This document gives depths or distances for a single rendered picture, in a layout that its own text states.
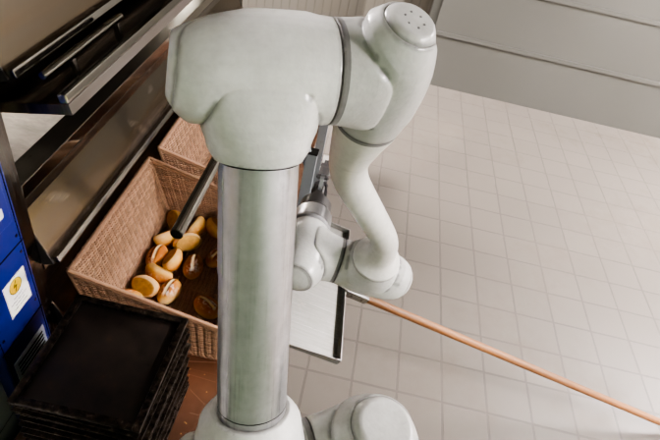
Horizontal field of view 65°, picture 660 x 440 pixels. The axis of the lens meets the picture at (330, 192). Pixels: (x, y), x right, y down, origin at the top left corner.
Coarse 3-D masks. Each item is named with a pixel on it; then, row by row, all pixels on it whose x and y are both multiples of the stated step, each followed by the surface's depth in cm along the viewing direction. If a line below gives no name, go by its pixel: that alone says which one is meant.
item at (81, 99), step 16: (128, 0) 149; (144, 0) 148; (160, 0) 148; (112, 16) 139; (128, 16) 138; (144, 16) 138; (80, 32) 130; (112, 32) 129; (128, 32) 129; (64, 48) 122; (96, 48) 121; (48, 64) 115; (80, 64) 115; (112, 64) 114; (16, 80) 110; (32, 80) 109; (48, 80) 109; (64, 80) 109; (96, 80) 109; (0, 96) 104; (16, 96) 103; (32, 96) 103; (48, 96) 103; (80, 96) 103; (16, 112) 103; (32, 112) 102; (48, 112) 102; (64, 112) 101
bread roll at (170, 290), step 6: (168, 282) 168; (174, 282) 168; (180, 282) 171; (162, 288) 166; (168, 288) 166; (174, 288) 167; (180, 288) 170; (162, 294) 165; (168, 294) 165; (174, 294) 167; (162, 300) 165; (168, 300) 165; (174, 300) 167
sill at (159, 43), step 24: (192, 0) 209; (168, 24) 189; (144, 48) 172; (120, 72) 158; (144, 72) 168; (96, 96) 146; (120, 96) 154; (72, 120) 136; (96, 120) 143; (48, 144) 127; (72, 144) 133; (24, 168) 119; (48, 168) 124; (24, 192) 117
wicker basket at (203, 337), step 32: (160, 160) 183; (128, 192) 168; (160, 192) 189; (128, 224) 168; (160, 224) 190; (96, 256) 152; (128, 256) 168; (96, 288) 143; (128, 288) 169; (192, 288) 174; (192, 320) 146; (192, 352) 156
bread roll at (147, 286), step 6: (138, 276) 167; (144, 276) 167; (132, 282) 167; (138, 282) 166; (144, 282) 166; (150, 282) 166; (156, 282) 167; (138, 288) 166; (144, 288) 166; (150, 288) 165; (156, 288) 166; (144, 294) 166; (150, 294) 165
